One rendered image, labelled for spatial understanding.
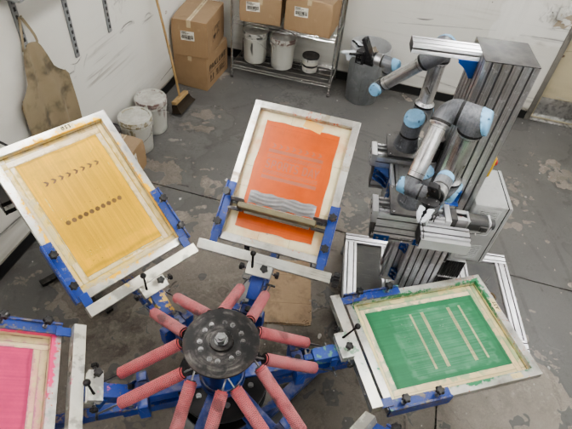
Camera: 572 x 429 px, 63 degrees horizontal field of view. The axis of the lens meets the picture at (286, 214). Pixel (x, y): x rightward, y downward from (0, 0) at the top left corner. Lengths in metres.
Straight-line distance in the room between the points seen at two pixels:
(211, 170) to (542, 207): 3.19
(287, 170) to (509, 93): 1.12
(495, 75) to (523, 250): 2.45
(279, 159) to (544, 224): 3.05
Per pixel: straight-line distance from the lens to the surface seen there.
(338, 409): 3.25
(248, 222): 2.45
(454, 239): 2.64
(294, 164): 2.51
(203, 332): 1.92
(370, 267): 3.62
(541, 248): 4.69
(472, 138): 2.26
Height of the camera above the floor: 2.96
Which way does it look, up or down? 46 degrees down
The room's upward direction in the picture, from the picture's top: 7 degrees clockwise
